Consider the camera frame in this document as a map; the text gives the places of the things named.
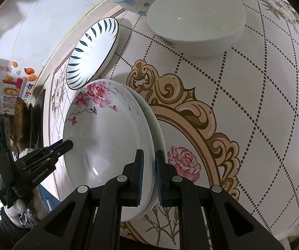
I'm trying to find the black wok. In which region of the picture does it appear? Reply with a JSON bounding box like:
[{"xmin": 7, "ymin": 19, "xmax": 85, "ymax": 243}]
[{"xmin": 11, "ymin": 97, "xmax": 31, "ymax": 152}]

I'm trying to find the plain white plate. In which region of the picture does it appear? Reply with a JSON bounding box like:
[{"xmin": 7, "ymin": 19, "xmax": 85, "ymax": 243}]
[{"xmin": 118, "ymin": 82, "xmax": 167, "ymax": 212}]

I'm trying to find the black gas stove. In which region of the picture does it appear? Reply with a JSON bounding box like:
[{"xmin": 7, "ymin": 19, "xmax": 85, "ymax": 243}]
[{"xmin": 28, "ymin": 89, "xmax": 47, "ymax": 151}]

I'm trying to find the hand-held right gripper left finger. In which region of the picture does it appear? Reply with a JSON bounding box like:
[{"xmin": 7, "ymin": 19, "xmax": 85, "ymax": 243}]
[{"xmin": 13, "ymin": 149, "xmax": 145, "ymax": 250}]

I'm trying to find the blue kitchen cabinet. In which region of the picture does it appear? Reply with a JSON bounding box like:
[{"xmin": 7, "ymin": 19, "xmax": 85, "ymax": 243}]
[{"xmin": 38, "ymin": 184, "xmax": 60, "ymax": 215}]

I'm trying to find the blue striped white plate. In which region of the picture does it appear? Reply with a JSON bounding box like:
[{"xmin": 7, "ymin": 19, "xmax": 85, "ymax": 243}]
[{"xmin": 66, "ymin": 17, "xmax": 120, "ymax": 90}]

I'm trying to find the large plain white bowl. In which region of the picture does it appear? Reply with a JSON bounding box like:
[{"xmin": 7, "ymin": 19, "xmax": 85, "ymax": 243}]
[{"xmin": 146, "ymin": 0, "xmax": 247, "ymax": 58}]

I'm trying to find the pink floral white plate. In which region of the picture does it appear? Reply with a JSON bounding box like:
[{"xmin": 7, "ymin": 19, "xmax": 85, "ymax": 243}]
[{"xmin": 63, "ymin": 79, "xmax": 155, "ymax": 222}]

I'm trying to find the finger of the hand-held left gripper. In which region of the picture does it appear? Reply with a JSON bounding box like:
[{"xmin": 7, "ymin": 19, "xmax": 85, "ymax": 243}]
[
  {"xmin": 25, "ymin": 149, "xmax": 61, "ymax": 166},
  {"xmin": 45, "ymin": 140, "xmax": 74, "ymax": 154}
]

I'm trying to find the colourful wall sticker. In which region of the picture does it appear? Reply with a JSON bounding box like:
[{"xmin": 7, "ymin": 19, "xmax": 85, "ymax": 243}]
[{"xmin": 0, "ymin": 61, "xmax": 38, "ymax": 110}]

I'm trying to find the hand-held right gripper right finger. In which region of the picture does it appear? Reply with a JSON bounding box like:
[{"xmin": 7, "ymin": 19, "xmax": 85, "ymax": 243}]
[{"xmin": 155, "ymin": 150, "xmax": 286, "ymax": 250}]

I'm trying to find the printed floral tablecloth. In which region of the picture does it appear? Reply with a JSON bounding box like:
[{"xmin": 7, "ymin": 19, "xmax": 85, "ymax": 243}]
[{"xmin": 49, "ymin": 0, "xmax": 299, "ymax": 246}]

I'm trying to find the person's left hand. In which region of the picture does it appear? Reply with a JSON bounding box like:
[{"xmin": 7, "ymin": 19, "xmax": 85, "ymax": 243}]
[{"xmin": 5, "ymin": 185, "xmax": 43, "ymax": 228}]

